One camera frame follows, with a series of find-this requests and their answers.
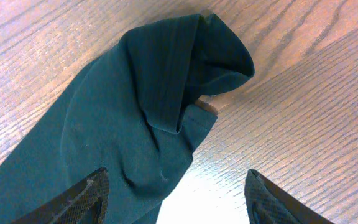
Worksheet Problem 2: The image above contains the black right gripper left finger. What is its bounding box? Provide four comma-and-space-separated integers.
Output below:
13, 167, 109, 224

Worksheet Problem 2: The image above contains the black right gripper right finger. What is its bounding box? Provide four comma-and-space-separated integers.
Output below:
244, 169, 333, 224

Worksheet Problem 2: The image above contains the black t-shirt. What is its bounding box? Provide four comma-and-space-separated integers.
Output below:
0, 14, 254, 223

